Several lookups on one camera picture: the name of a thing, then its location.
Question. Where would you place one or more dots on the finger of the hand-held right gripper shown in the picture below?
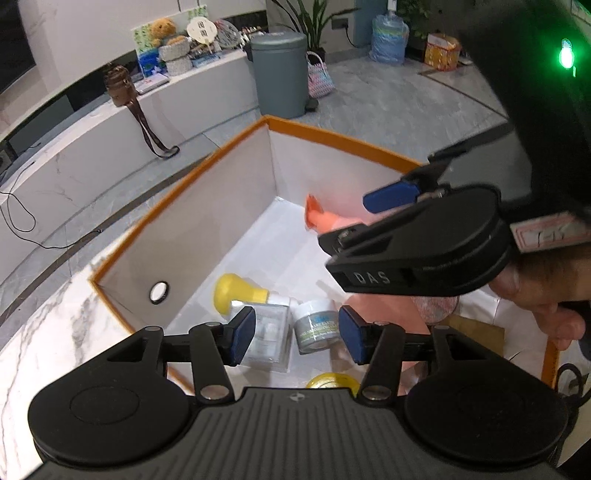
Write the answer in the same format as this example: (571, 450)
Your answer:
(388, 194)
(337, 242)

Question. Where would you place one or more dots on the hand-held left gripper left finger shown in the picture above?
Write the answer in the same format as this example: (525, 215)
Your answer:
(244, 334)

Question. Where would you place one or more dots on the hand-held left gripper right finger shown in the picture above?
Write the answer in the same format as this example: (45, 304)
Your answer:
(352, 334)

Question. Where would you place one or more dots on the pink bottle orange cap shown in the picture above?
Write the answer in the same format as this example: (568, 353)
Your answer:
(330, 219)

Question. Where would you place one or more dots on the clear plastic box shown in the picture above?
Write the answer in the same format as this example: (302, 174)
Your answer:
(272, 337)

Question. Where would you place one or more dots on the grey white cream jar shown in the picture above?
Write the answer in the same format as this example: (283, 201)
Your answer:
(316, 325)

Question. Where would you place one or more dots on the yellow capped white bottle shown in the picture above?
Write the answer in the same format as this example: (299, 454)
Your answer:
(233, 290)

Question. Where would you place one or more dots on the pink paper sheet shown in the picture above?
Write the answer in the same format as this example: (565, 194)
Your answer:
(392, 307)

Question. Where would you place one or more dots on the gold round tin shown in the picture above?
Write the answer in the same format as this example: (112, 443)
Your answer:
(332, 382)

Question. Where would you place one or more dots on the pink round compact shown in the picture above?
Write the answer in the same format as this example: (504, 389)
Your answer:
(436, 308)

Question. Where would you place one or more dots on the orange storage box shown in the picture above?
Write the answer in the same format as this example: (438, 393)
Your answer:
(207, 207)

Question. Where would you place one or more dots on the person's right hand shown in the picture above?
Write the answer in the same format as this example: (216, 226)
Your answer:
(554, 318)

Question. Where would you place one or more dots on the pink woven bag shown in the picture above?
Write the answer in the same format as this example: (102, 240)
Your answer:
(319, 78)

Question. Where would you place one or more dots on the yellow gift box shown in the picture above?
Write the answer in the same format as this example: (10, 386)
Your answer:
(442, 53)

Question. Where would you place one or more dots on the blue water jug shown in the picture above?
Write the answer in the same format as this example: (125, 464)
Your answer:
(390, 39)

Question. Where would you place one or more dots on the grey trash bin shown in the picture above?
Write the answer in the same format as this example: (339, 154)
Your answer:
(279, 74)

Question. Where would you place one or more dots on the bushy green plant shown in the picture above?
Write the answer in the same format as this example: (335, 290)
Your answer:
(415, 16)

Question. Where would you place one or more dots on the green leafy floor plant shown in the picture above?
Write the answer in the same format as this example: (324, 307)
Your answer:
(318, 18)

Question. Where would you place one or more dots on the patterned round fan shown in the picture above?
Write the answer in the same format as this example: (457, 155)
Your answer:
(228, 33)

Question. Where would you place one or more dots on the woven basket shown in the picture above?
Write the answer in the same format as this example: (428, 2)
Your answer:
(176, 67)
(178, 48)

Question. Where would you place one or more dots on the round white paper fan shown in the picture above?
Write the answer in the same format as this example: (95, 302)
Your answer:
(202, 30)

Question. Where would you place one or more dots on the blue tissue box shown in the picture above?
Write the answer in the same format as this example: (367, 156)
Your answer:
(148, 64)

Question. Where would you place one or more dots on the brown leather bag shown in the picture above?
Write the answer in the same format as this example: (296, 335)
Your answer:
(120, 87)

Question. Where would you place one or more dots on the teddy bear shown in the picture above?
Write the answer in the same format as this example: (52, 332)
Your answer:
(161, 31)

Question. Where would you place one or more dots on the green printed card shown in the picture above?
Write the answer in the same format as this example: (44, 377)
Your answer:
(143, 34)

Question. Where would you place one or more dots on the wall outlet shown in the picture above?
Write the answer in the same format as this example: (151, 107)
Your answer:
(340, 23)

